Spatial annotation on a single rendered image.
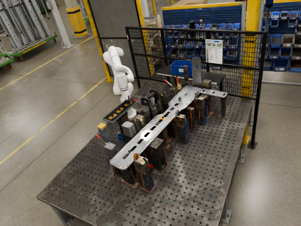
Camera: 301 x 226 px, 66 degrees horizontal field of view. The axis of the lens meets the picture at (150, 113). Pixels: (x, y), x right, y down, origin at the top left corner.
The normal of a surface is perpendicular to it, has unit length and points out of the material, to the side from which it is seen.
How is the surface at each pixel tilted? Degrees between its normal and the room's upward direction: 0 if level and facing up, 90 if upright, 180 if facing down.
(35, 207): 0
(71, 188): 0
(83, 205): 0
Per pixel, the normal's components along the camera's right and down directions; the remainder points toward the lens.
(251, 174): -0.17, -0.80
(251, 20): -0.54, 0.52
